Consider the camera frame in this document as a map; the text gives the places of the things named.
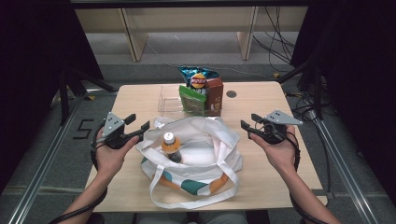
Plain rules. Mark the black metal stand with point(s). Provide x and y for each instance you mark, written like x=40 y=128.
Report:
x=63 y=99
x=317 y=99

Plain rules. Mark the brown carton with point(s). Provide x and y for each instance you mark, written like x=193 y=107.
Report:
x=214 y=96

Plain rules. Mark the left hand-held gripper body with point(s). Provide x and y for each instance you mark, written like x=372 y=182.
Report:
x=113 y=124

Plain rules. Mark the dark round table grommet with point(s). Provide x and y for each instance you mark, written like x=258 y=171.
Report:
x=231 y=94

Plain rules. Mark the person's grey trousers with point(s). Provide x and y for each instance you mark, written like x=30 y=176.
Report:
x=155 y=218

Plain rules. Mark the beige wooden desk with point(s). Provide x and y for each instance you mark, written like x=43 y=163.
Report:
x=186 y=18

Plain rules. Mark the grey tape strip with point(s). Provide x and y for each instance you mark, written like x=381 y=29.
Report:
x=320 y=193

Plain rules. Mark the black curtain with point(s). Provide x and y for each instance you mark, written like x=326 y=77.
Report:
x=31 y=62
x=358 y=62

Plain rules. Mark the person's right hand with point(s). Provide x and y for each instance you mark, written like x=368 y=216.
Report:
x=280 y=152

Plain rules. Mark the person's left hand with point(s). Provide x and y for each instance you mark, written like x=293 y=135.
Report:
x=110 y=158

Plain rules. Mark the white patterned tote bag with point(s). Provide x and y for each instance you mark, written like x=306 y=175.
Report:
x=193 y=183

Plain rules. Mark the aluminium floor rail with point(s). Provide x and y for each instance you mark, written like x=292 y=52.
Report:
x=39 y=174
x=345 y=174

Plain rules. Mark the green snack packet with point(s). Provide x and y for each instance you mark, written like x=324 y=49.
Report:
x=193 y=101

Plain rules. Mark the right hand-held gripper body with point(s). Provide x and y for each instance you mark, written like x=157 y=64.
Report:
x=274 y=130

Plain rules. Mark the blue chips bag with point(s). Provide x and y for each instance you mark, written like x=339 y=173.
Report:
x=197 y=79

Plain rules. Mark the orange drink bottle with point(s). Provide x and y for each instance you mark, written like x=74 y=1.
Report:
x=170 y=146

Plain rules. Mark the clear plastic box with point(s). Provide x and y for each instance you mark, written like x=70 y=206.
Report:
x=169 y=101

